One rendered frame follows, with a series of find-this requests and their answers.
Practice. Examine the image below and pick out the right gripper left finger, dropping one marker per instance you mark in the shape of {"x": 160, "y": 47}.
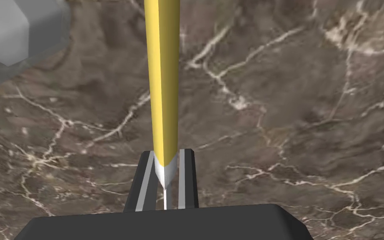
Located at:
{"x": 142, "y": 186}

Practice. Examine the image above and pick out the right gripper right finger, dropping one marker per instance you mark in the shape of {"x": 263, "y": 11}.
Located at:
{"x": 188, "y": 183}

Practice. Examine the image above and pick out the yellow pencil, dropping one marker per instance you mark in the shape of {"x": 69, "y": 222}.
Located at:
{"x": 163, "y": 83}

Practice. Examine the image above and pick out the grey faceted object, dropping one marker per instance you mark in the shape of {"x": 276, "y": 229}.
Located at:
{"x": 12, "y": 33}

